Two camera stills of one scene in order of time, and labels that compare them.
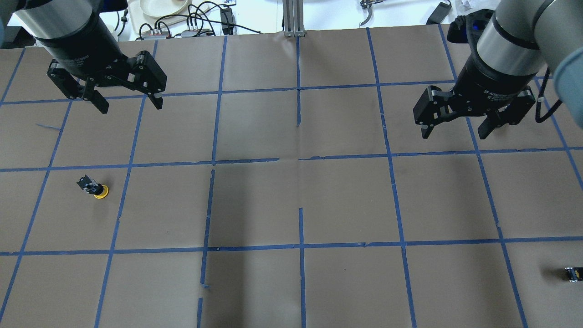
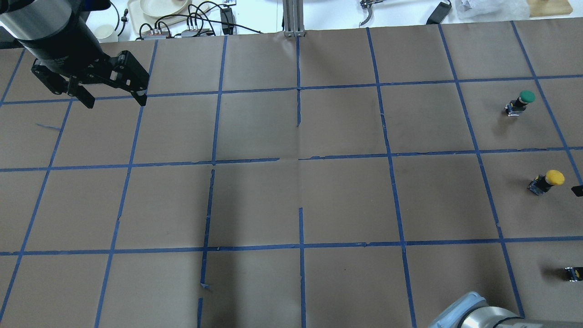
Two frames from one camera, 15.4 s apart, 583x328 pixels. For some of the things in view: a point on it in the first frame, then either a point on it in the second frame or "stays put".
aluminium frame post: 293,16 stays put
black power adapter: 227,21 stays put
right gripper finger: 427,130 → 578,190
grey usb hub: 191,33 stays put
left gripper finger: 156,99 → 140,96
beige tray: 142,23 stays put
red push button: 575,274 stays put
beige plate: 164,8 stays put
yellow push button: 89,184 → 541,184
